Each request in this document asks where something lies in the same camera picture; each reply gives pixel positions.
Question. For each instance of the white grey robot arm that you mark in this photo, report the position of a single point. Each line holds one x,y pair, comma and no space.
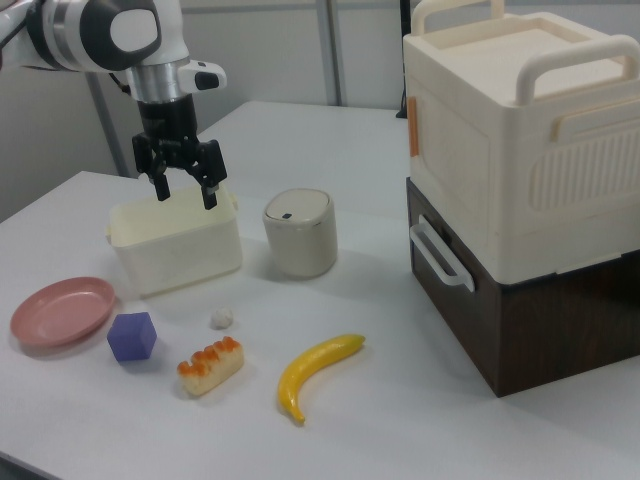
75,30

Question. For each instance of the pink plastic plate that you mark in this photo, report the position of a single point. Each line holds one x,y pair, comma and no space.
62,312

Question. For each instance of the small beige lidded trash can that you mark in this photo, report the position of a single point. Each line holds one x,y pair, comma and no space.
300,235

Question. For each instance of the cream plastic storage box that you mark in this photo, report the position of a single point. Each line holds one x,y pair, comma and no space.
475,150

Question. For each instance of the toy bread with orange topping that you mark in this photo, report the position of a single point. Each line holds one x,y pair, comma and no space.
212,372

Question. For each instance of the yellow toy banana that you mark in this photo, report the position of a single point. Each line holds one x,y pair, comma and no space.
310,370

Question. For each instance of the cream open plastic bin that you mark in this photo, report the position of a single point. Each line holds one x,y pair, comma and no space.
175,250

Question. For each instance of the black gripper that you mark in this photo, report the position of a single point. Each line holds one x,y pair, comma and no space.
167,130

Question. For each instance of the purple cube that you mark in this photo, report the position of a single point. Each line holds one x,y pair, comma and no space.
131,337

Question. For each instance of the orange box latch strip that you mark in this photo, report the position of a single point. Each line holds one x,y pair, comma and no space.
413,125

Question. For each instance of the small white crumpled ball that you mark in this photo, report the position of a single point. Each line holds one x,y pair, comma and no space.
221,319

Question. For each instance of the dark brown wooden drawer box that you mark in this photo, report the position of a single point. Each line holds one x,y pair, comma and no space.
550,330

